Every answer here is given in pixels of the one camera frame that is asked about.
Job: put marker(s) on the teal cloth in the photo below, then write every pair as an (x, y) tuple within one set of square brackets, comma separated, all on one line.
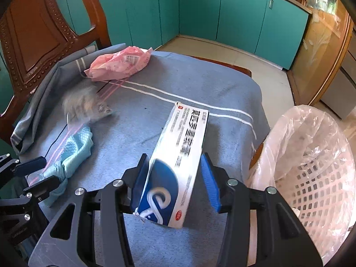
[(78, 147)]

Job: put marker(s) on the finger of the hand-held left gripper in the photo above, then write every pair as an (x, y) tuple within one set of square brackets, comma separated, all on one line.
[(44, 185), (30, 166)]

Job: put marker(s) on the blue and white carton box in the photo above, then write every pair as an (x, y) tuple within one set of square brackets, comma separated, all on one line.
[(180, 144)]

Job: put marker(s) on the carved wooden chair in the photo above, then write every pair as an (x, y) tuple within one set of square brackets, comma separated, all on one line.
[(36, 33)]

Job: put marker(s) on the white lattice bin with liner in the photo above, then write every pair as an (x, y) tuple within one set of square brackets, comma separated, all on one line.
[(314, 178)]

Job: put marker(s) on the pink printed packaging bag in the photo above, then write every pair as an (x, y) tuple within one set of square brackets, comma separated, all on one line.
[(116, 64)]

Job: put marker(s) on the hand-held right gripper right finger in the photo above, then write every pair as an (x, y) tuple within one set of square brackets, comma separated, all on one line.
[(211, 184)]

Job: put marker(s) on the clear crumpled wrapper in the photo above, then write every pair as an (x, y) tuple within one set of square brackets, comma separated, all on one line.
[(83, 103)]

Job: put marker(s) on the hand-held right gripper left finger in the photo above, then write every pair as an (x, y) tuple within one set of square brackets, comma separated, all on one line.
[(139, 184)]

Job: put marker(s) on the teal kitchen cabinet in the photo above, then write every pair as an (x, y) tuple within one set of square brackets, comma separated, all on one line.
[(236, 14)]

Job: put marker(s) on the grey-blue striped blanket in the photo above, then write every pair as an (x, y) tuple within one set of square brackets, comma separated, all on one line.
[(167, 78)]

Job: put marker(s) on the wooden cabinet with glass door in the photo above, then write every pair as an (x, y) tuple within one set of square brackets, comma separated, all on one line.
[(319, 47)]

